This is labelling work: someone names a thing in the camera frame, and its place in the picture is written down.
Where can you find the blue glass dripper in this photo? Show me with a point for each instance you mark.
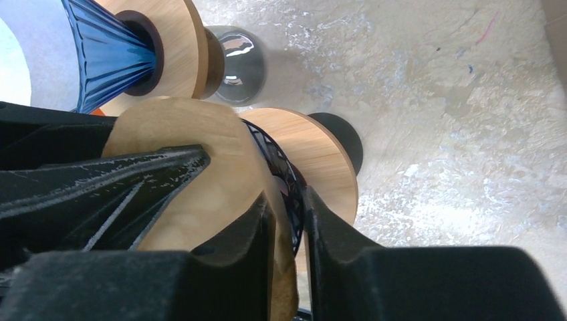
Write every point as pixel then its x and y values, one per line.
pixel 117 53
pixel 288 178

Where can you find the orange coffee filter box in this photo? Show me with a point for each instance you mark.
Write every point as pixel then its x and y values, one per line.
pixel 97 112

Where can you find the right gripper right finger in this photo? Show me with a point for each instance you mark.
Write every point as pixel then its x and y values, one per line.
pixel 353 278

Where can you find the red black coffee carafe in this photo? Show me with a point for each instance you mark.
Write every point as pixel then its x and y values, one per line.
pixel 346 135

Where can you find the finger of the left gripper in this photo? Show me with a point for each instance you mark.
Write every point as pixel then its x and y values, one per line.
pixel 32 137
pixel 105 204

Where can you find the brown paper coffee filter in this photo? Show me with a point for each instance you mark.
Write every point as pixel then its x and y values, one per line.
pixel 235 177

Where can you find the white paper coffee filter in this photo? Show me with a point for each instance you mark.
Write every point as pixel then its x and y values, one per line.
pixel 39 62

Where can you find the grey glass carafe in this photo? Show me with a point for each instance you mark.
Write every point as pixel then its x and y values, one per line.
pixel 244 65

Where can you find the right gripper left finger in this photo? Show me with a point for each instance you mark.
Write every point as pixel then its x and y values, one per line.
pixel 225 278

